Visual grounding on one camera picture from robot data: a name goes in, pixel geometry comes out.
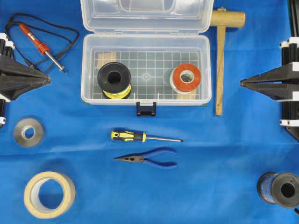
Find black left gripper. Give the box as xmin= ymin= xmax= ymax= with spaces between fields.
xmin=0 ymin=33 xmax=52 ymax=128

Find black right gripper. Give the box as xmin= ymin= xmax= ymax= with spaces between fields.
xmin=241 ymin=37 xmax=299 ymax=127

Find clear tool box lid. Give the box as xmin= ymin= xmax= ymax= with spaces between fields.
xmin=80 ymin=0 xmax=214 ymax=34

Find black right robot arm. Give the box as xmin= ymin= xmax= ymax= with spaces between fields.
xmin=241 ymin=0 xmax=299 ymax=131

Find dark blue box latch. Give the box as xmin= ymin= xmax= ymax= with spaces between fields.
xmin=136 ymin=102 xmax=157 ymax=117

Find clear plastic tool box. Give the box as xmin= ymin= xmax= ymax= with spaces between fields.
xmin=81 ymin=34 xmax=212 ymax=106

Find grey tape roll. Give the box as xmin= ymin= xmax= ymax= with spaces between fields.
xmin=14 ymin=118 xmax=45 ymax=147

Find wooden mallet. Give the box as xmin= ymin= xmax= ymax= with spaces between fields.
xmin=210 ymin=7 xmax=246 ymax=116

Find blue table cloth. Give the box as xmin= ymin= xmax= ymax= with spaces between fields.
xmin=0 ymin=0 xmax=299 ymax=224

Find beige masking tape roll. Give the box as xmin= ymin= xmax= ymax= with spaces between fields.
xmin=23 ymin=171 xmax=76 ymax=219

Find yellow black screwdriver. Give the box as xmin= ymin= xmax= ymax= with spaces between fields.
xmin=111 ymin=130 xmax=183 ymax=142

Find red handled soldering iron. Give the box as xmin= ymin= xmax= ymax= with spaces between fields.
xmin=19 ymin=23 xmax=66 ymax=73

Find black soldering iron cable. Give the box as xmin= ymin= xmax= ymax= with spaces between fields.
xmin=4 ymin=13 xmax=80 ymax=72

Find red spool silver wire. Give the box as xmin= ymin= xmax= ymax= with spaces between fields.
xmin=164 ymin=63 xmax=202 ymax=95

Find black spool yellow wire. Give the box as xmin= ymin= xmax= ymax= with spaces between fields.
xmin=97 ymin=62 xmax=132 ymax=100

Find black spool blue wire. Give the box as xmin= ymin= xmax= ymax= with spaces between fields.
xmin=256 ymin=172 xmax=299 ymax=209

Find blue handled needle-nose pliers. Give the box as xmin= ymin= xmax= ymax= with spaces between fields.
xmin=114 ymin=147 xmax=178 ymax=170

